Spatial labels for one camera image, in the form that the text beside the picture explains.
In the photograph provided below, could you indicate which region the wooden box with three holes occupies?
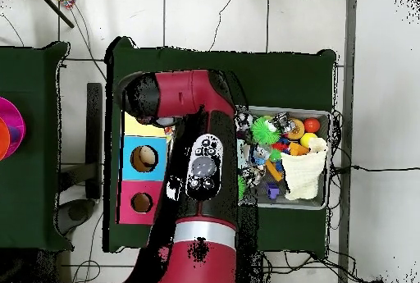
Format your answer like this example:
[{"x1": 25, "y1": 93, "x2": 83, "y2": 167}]
[{"x1": 116, "y1": 111, "x2": 174, "y2": 226}]

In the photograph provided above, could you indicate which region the shallow mesh bin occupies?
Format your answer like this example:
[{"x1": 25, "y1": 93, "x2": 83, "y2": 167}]
[{"x1": 235, "y1": 104, "x2": 332, "y2": 212}]

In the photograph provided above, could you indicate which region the black and white soccer ball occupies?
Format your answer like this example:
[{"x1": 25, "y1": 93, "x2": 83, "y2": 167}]
[{"x1": 235, "y1": 112, "x2": 254, "y2": 132}]

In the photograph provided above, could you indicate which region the small green spiky ball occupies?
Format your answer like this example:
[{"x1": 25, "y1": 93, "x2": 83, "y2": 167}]
[{"x1": 237, "y1": 175, "x2": 247, "y2": 199}]

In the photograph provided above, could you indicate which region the large green spiky eyed ball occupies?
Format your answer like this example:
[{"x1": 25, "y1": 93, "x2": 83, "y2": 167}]
[{"x1": 250, "y1": 116, "x2": 282, "y2": 146}]

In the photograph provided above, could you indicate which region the cream knitted cloth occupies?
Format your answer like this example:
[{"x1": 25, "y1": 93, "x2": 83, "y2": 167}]
[{"x1": 281, "y1": 136, "x2": 329, "y2": 201}]

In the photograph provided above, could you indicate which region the dark green side tablecloth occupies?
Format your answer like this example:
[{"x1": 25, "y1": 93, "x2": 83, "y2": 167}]
[{"x1": 0, "y1": 41, "x2": 74, "y2": 252}]

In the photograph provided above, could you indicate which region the pink bowl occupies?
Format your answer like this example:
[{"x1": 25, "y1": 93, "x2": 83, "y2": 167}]
[{"x1": 0, "y1": 96, "x2": 27, "y2": 162}]

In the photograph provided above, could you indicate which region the black rod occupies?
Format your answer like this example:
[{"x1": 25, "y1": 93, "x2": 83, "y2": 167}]
[{"x1": 34, "y1": 0, "x2": 75, "y2": 29}]

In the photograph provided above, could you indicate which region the thin black floor cable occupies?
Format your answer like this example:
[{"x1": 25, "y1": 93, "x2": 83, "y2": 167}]
[{"x1": 334, "y1": 163, "x2": 420, "y2": 174}]

